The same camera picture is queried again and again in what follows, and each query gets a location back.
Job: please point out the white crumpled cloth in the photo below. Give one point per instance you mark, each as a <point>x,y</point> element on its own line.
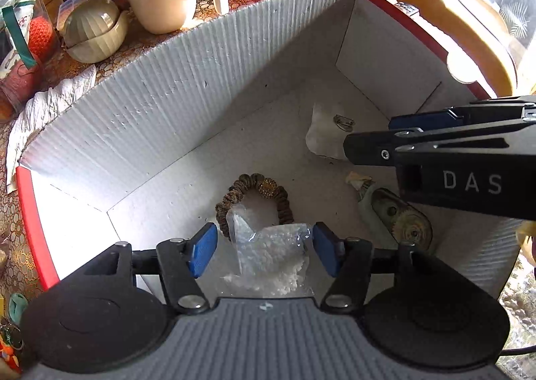
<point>46,103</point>

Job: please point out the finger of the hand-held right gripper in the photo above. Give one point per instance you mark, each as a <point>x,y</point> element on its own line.
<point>368,150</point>
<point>423,119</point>

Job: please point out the beige round lidded bowl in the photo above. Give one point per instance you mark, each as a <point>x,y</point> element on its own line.
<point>94,32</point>

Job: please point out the teal plastic item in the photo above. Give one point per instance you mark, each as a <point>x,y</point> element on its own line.
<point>17,306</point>

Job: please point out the white cardboard box red outside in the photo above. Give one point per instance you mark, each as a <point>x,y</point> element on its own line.
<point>176,103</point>

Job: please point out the clear gift bag green ribbon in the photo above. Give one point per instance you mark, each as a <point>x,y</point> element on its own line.
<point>25,49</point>

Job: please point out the brown beaded scrunchie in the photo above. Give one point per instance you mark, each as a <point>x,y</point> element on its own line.
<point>226,204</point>

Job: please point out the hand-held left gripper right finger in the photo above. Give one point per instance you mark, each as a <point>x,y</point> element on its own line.
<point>327,254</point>

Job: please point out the crumpled paper scrap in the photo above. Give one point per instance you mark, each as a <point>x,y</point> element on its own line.
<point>358,181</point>

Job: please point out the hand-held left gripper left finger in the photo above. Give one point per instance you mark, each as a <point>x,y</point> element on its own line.
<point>203,252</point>

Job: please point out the clear bag of white bits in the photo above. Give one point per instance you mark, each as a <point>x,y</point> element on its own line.
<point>272,258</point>

